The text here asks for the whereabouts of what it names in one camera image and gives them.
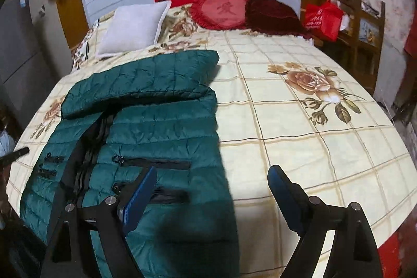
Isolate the red heart cushion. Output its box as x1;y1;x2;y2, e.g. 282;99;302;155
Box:
190;0;253;31

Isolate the dark red velvet cushion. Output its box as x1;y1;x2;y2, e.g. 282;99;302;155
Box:
244;0;313;39

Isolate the red shopping bag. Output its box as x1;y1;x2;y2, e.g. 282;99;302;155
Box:
304;0;344;41

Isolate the white pillow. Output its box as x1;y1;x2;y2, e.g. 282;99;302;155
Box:
97;0;172;58

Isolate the grey refrigerator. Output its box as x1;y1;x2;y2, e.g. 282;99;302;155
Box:
0;0;43;103

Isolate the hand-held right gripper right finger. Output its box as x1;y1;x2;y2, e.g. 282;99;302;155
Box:
267;165;383;278

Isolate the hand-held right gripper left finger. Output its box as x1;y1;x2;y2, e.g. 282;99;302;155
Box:
41;165;158;278

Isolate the wooden shelf rack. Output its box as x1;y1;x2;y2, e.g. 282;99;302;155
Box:
322;0;387;93

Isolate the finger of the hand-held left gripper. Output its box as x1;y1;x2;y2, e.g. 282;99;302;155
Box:
0;148;30;168

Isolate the red cloth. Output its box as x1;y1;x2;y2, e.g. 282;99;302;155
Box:
404;24;417;54

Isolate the green puffer jacket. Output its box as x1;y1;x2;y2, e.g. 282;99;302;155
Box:
20;49;240;278

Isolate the bed with floral sheet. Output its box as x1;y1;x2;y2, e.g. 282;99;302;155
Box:
7;1;413;278

